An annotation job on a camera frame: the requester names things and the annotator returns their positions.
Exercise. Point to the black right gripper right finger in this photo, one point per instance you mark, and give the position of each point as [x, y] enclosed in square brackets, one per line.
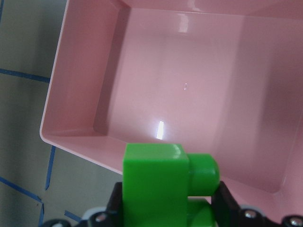
[228, 213]

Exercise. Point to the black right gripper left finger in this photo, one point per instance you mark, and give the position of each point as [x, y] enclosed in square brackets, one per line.
[112, 216]

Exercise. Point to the green toy block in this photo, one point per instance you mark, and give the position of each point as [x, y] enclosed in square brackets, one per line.
[163, 186]

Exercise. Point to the pink plastic box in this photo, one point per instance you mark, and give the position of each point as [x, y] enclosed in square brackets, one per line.
[223, 77]

